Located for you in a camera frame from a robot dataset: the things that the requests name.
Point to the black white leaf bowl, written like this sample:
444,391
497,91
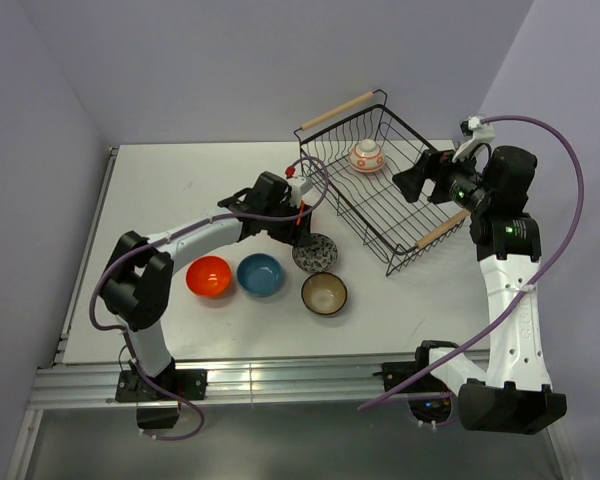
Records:
319,256

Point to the white orange floral bowl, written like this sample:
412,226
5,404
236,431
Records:
366,156

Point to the black wire dish rack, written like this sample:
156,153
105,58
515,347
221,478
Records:
396,232

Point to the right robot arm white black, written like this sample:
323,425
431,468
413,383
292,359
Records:
514,394

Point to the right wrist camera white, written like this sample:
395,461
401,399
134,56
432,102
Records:
477,131

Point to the beige brown bowl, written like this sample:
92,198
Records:
324,294

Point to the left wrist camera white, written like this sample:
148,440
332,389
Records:
299,185

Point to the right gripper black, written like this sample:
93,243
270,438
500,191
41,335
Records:
433,164

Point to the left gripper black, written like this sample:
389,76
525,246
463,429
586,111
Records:
295,234

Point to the aluminium mounting rail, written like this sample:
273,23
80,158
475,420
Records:
302,379

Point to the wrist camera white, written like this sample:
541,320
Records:
477,131
299,185

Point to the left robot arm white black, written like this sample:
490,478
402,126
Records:
134,290

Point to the blue bowl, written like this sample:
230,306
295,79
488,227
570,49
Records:
260,275

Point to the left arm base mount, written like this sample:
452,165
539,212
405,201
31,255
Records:
159,409

